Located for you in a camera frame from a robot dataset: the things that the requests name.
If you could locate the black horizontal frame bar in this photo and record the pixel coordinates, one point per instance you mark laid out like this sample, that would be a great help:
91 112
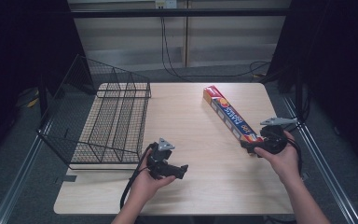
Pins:
180 12

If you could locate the dark curtain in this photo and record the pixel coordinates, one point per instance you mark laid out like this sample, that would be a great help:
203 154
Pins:
18 62
338 68

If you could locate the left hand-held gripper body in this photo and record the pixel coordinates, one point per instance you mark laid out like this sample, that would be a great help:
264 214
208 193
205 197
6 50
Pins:
159 161

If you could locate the person's right hand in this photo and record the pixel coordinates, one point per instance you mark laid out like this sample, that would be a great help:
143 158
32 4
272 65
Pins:
286 163

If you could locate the person's left hand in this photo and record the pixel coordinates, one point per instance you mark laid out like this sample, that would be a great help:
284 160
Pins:
143 186

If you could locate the metal floor rail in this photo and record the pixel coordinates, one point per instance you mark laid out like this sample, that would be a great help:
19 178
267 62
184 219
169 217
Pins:
18 174
323 161

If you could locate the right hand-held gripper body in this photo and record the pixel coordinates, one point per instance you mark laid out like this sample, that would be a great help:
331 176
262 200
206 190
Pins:
274 140

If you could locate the long blue and red box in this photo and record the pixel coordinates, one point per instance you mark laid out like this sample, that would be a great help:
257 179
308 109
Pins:
228 113

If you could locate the white wall socket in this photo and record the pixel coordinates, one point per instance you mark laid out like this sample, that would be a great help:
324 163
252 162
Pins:
165 3

